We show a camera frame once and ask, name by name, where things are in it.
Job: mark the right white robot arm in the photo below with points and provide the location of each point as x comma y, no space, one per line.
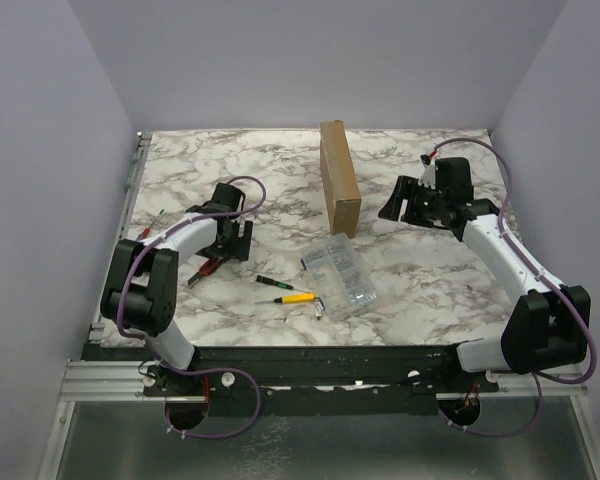
549,322

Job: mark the red blue screwdriver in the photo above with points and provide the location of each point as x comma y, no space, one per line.
147,230

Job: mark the brown cardboard express box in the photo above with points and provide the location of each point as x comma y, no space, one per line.
341,191

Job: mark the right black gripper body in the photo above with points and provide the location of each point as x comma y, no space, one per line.
410,201

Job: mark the yellow handled screwdriver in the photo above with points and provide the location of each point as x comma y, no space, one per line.
292,299

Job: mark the left side metal rail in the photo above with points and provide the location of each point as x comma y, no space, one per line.
132,183

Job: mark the aluminium frame rail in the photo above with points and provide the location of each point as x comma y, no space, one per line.
104,428

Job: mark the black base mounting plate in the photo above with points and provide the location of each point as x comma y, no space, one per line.
320,381

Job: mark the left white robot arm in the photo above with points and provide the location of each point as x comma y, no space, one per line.
140,290

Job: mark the black green precision screwdriver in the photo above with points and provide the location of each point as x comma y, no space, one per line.
272,282

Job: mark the small metal hex key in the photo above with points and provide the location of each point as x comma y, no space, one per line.
319,308

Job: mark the clear plastic screw organizer box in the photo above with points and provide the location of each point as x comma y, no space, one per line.
338,276

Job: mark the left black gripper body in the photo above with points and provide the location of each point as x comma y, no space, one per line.
232,247

